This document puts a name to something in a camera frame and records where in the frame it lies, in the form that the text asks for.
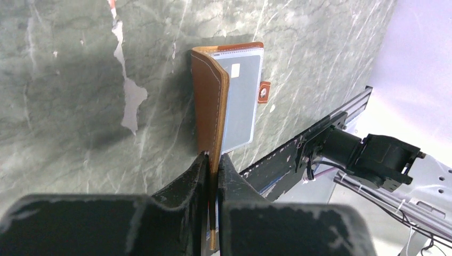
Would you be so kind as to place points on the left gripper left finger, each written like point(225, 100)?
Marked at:
point(172, 221)

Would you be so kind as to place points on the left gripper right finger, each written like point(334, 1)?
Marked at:
point(249, 224)

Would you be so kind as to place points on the brown leather card holder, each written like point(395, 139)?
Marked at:
point(211, 83)

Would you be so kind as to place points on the grey card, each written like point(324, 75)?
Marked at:
point(244, 68)

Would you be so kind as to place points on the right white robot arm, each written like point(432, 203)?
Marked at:
point(393, 174)

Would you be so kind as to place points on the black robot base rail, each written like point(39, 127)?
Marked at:
point(280, 170)

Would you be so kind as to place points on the aluminium frame rail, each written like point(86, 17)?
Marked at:
point(357, 105)

